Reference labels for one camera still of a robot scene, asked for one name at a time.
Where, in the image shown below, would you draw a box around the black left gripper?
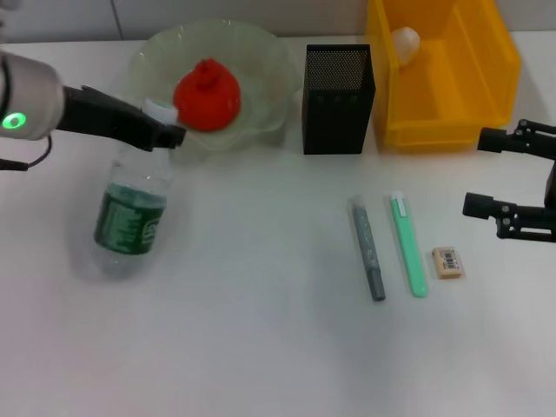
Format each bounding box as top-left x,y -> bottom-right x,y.
60,85 -> 188,152

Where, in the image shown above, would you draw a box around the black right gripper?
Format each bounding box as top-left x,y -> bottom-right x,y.
462,119 -> 556,243

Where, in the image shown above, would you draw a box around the clear green-label water bottle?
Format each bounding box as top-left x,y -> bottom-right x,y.
93,98 -> 179,280

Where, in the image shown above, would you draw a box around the mint green utility knife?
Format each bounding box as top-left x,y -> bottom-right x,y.
389,190 -> 430,299

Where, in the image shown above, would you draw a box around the grey marker pen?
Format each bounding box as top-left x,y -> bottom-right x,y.
350,197 -> 387,303

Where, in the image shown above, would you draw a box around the beige eraser with barcode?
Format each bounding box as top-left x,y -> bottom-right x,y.
431,246 -> 466,281

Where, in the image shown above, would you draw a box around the green glass fruit plate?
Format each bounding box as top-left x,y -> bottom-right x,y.
128,17 -> 303,164

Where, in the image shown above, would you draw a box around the black mesh pen holder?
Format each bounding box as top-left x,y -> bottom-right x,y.
301,43 -> 377,156

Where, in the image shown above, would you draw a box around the yellow plastic bin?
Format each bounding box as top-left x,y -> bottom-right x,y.
363,0 -> 522,147

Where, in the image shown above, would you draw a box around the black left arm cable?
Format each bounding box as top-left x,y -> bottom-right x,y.
0,134 -> 53,171

